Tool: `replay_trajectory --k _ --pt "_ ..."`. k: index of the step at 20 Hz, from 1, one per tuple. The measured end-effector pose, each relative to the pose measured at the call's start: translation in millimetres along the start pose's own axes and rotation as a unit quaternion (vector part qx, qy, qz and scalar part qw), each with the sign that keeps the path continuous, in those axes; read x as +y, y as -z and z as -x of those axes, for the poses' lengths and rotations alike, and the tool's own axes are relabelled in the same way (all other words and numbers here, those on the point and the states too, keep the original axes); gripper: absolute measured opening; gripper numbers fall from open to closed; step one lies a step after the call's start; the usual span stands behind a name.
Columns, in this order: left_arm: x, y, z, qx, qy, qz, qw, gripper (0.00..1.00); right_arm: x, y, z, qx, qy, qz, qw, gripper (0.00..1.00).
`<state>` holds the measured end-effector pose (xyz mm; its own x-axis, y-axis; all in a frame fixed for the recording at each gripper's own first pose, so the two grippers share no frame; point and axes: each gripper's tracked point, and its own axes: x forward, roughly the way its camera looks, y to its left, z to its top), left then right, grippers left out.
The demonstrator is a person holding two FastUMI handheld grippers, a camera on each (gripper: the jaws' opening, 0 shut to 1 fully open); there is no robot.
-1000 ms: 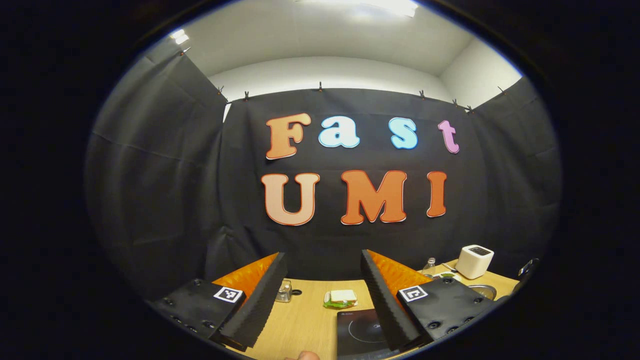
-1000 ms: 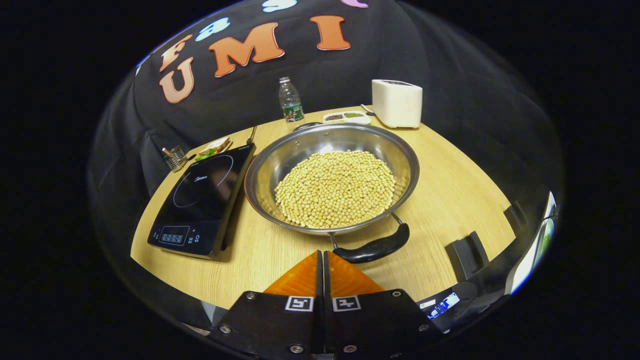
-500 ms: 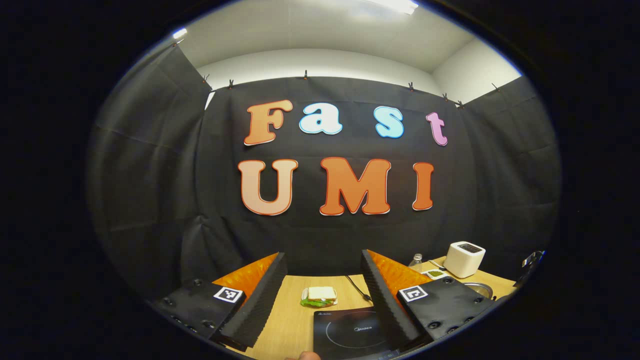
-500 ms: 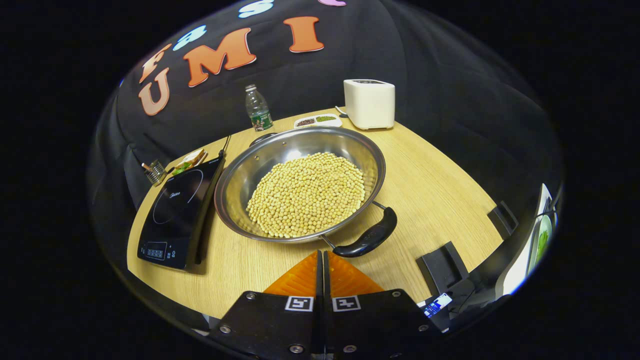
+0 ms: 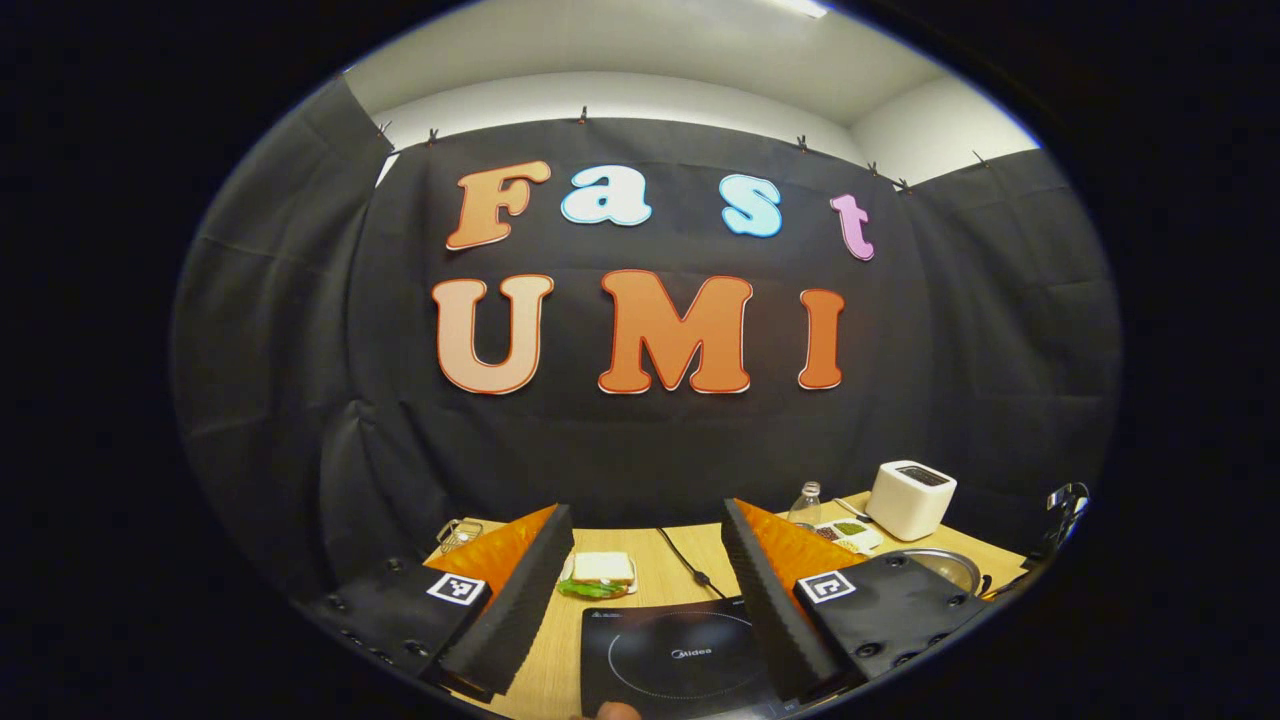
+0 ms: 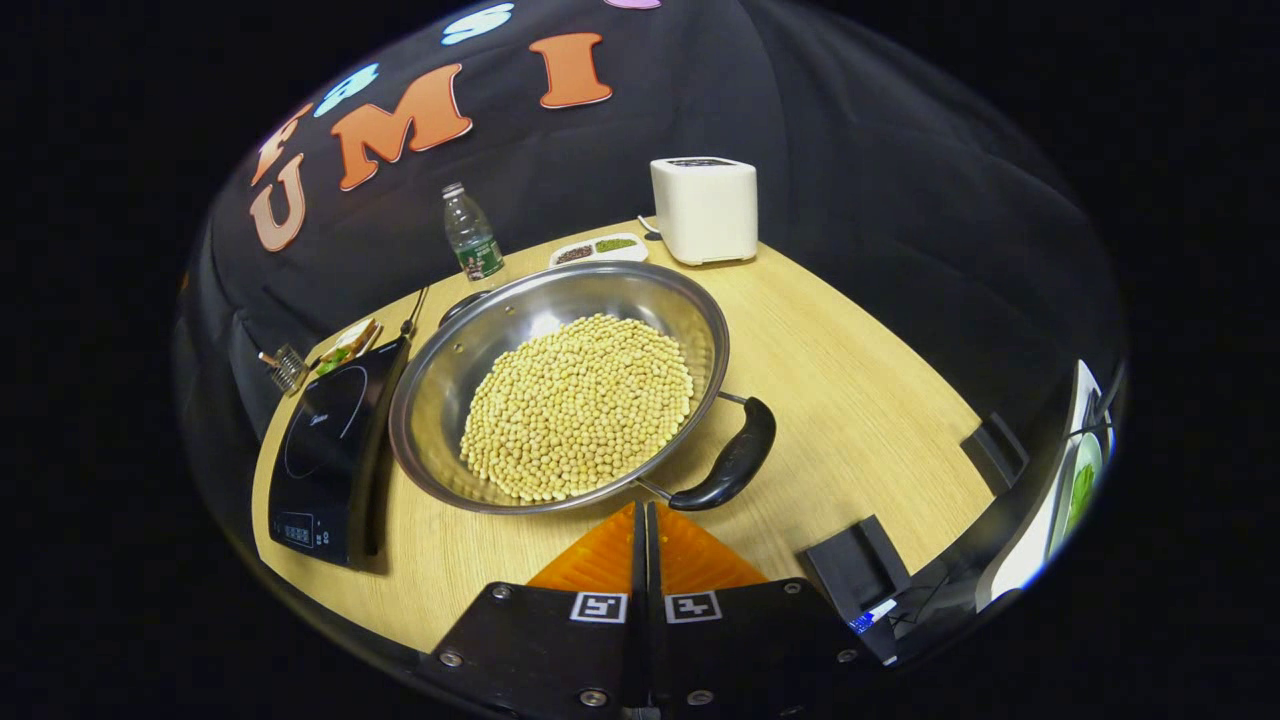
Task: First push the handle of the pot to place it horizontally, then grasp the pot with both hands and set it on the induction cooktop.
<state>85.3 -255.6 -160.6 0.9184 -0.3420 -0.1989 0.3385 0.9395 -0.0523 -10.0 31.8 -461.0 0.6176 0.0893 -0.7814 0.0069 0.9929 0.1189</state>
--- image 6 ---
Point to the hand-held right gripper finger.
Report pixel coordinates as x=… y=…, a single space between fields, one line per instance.
x=640 y=560
x=654 y=560

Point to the black induction cooktop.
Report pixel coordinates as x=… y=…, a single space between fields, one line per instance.
x=325 y=450

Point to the pile of yellow soybeans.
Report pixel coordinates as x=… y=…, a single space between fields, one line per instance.
x=578 y=405

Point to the white divided bean dish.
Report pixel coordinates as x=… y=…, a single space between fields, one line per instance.
x=598 y=250

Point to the white toaster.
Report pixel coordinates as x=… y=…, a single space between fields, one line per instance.
x=705 y=212

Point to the sandwich with lettuce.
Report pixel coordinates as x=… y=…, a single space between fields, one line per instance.
x=350 y=342

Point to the clear plastic water bottle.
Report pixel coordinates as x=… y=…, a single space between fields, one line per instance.
x=472 y=238

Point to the computer monitor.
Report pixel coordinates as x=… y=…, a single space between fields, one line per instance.
x=1070 y=480

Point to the black bracket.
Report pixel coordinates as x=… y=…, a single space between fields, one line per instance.
x=995 y=450
x=860 y=565

